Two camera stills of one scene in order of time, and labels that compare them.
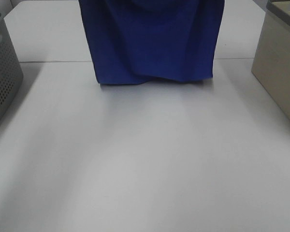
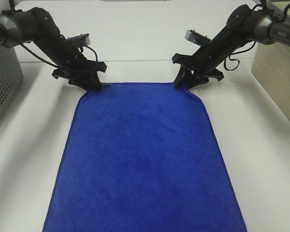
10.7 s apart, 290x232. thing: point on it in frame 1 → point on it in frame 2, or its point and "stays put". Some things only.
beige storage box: (276, 58) stays put
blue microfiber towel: (137, 40) → (141, 157)
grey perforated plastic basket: (7, 72) stays put
